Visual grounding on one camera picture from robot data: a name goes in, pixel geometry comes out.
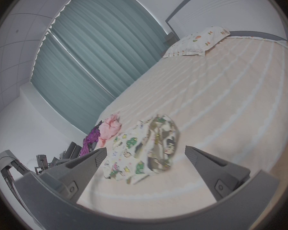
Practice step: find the white printed pyjama top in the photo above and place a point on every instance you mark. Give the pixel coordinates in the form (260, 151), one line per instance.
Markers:
(139, 152)

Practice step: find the purple satin garment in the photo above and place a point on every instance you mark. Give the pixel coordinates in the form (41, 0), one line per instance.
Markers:
(91, 138)

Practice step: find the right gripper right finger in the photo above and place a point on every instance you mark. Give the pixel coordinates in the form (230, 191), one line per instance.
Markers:
(213, 171)

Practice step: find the blue-green curtain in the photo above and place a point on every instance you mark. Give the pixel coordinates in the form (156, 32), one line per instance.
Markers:
(110, 32)
(69, 92)

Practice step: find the black garment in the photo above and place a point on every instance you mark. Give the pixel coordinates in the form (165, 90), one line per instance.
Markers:
(99, 124)

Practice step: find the pink garment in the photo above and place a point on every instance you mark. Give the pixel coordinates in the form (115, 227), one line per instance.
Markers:
(109, 129)

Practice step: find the white printed pillow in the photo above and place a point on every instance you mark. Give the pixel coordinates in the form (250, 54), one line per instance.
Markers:
(196, 43)

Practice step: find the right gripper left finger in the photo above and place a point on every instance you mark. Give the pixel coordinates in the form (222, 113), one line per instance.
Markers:
(76, 171)

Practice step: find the bed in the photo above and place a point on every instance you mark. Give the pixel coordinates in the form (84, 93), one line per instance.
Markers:
(218, 104)

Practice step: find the grey bedside table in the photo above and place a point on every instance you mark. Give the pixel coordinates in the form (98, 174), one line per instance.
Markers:
(170, 38)

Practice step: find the black chest of drawers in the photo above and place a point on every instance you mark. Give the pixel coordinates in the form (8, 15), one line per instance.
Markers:
(72, 151)

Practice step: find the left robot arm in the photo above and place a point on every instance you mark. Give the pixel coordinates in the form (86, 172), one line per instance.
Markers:
(6, 158)

